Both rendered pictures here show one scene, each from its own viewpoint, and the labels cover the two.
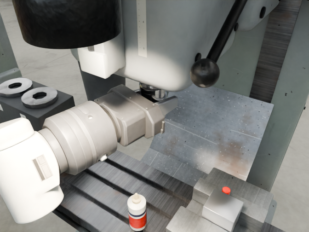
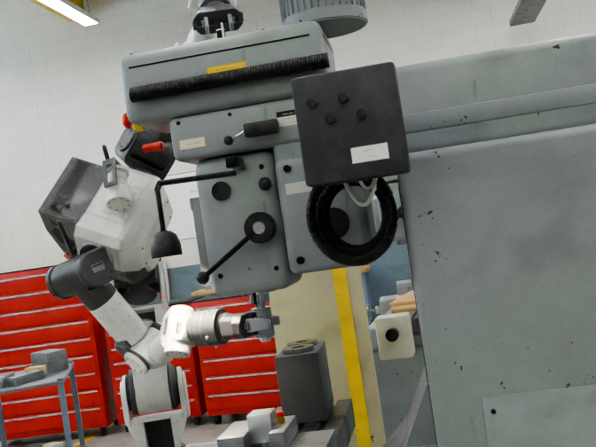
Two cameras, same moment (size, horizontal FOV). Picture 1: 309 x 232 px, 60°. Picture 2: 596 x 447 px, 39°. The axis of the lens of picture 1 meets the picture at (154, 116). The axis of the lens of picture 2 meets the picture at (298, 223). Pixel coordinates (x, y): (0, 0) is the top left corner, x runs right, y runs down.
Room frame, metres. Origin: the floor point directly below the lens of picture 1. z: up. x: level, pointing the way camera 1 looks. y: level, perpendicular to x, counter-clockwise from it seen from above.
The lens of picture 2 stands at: (-0.31, -1.87, 1.43)
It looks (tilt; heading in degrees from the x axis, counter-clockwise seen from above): 1 degrees up; 66
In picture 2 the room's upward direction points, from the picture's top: 8 degrees counter-clockwise
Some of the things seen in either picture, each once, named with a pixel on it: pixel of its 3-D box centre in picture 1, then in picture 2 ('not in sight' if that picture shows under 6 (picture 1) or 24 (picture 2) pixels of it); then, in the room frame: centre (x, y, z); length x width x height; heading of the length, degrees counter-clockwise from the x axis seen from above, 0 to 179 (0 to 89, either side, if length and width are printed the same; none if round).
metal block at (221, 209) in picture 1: (221, 213); (262, 425); (0.31, -0.13, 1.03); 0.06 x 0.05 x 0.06; 56
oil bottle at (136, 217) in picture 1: (137, 209); not in sight; (0.35, 0.04, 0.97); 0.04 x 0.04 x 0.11
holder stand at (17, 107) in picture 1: (36, 119); (304, 379); (0.62, 0.34, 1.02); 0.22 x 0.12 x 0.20; 59
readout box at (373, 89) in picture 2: not in sight; (350, 126); (0.46, -0.44, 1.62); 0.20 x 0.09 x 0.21; 147
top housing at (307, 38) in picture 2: not in sight; (233, 80); (0.41, -0.01, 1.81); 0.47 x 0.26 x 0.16; 147
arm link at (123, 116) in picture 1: (110, 123); (229, 326); (0.33, 0.07, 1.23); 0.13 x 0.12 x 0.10; 43
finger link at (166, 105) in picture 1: (165, 108); (256, 325); (0.37, -0.02, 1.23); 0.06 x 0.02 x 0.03; 133
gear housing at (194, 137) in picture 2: not in sight; (253, 133); (0.43, -0.02, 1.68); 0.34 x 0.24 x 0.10; 147
